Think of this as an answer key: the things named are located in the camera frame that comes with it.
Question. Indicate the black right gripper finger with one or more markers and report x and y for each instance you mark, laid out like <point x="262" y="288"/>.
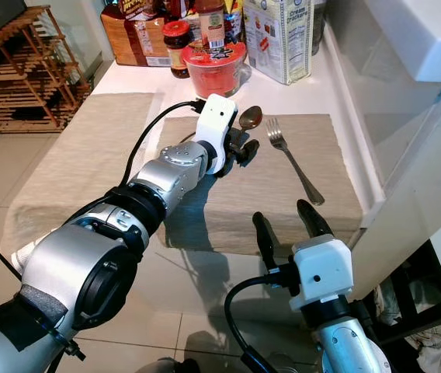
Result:
<point x="265" y="241"/>
<point x="314" y="221"/>

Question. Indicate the brown metal spoon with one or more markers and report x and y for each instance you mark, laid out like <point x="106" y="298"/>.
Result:
<point x="251" y="116"/>

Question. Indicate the silver metal fork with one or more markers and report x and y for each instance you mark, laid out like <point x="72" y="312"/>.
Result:
<point x="275" y="134"/>

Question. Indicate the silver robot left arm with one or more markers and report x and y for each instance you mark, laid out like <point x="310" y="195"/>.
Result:
<point x="88" y="280"/>

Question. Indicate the beige woven placemat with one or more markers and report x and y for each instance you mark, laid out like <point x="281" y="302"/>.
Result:
<point x="251" y="194"/>
<point x="88" y="148"/>

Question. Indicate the red lidded plastic container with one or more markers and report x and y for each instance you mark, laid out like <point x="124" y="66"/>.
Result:
<point x="214" y="71"/>

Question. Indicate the white and green carton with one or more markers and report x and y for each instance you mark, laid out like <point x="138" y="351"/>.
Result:
<point x="279" y="39"/>

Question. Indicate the dark sauce jar red lid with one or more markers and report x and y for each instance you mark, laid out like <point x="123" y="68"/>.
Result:
<point x="176" y="48"/>

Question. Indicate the brown sauce bottle with label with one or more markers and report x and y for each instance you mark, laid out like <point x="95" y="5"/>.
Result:
<point x="213" y="25"/>

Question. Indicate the grey robot left foot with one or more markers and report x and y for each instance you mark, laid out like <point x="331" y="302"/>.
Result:
<point x="157" y="367"/>

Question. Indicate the brown cardboard food box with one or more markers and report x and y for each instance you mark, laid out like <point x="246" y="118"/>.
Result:
<point x="131" y="39"/>

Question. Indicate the white crumpled napkin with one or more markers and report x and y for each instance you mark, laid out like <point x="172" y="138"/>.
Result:
<point x="28" y="252"/>

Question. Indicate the crumpled clothes pile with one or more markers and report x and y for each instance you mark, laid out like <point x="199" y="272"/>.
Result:
<point x="434" y="350"/>

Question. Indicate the white counter ledge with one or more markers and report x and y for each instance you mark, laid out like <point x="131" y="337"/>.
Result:
<point x="422" y="31"/>

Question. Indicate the wooden slatted rack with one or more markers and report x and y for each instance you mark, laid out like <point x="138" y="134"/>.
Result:
<point x="26" y="78"/>

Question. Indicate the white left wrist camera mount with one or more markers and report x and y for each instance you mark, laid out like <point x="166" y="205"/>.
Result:
<point x="217" y="120"/>

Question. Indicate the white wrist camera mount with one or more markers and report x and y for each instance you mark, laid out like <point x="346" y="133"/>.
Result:
<point x="217" y="120"/>
<point x="325" y="268"/>

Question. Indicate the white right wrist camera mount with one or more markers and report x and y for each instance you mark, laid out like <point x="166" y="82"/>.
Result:
<point x="325" y="268"/>

